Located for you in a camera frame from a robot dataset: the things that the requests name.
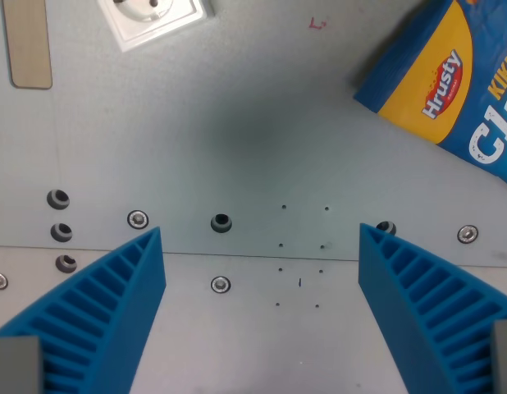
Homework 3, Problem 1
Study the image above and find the blue Hrusty snack bag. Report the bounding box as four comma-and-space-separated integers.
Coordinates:
353, 0, 507, 187

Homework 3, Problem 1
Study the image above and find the white wall power socket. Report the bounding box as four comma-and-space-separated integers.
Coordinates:
96, 0, 217, 53

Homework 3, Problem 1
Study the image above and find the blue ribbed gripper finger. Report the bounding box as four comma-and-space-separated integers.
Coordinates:
0, 226, 167, 394
358, 222, 507, 394

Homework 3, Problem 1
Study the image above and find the beige wooden strip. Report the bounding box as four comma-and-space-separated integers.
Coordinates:
1, 0, 53, 89

